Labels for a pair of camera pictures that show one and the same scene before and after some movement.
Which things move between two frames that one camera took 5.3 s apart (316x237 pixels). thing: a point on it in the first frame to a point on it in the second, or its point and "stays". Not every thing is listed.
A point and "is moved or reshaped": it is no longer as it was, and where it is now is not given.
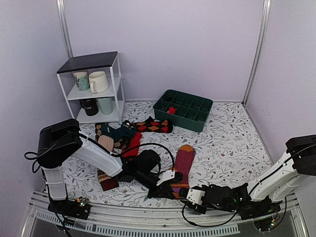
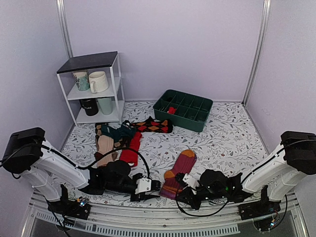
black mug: [90, 105] stays
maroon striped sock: [185, 156] is moved or reshaped
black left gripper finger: [164, 190] to [137, 197]
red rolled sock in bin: [172, 110] stays
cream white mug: [98, 81] stays
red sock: [133, 150] stays
